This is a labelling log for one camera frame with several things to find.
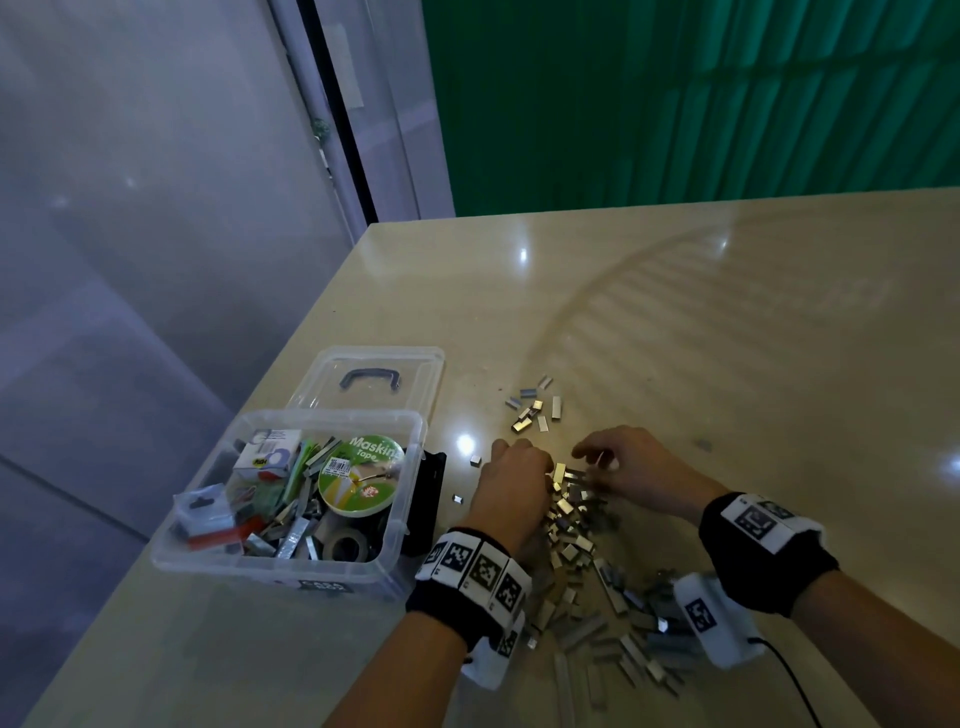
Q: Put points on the transparent box lid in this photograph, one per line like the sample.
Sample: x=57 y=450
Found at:
x=428 y=365

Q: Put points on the red stapler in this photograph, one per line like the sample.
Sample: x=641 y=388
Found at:
x=210 y=533

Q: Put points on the green curtain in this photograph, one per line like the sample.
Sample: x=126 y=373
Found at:
x=690 y=98

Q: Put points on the person's right hand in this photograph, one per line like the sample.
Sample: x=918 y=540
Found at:
x=645 y=468

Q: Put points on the green sticky note pad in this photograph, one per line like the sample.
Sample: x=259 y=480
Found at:
x=303 y=473

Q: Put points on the person's left hand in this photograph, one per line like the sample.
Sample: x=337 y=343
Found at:
x=510 y=495

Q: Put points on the small white staple box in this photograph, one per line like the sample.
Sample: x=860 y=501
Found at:
x=267 y=453

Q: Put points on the transparent storage box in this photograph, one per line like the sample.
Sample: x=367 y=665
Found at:
x=188 y=563

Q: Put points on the black window post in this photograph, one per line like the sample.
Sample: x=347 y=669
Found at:
x=338 y=113

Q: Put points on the small clear tape roll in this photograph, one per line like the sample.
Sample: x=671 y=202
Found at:
x=348 y=543

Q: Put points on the pile of metal staple strips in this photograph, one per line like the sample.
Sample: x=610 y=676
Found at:
x=600 y=600

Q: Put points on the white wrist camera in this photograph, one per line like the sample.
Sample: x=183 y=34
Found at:
x=708 y=615
x=503 y=653

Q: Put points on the person's left forearm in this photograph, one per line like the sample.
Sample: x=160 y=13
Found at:
x=398 y=675

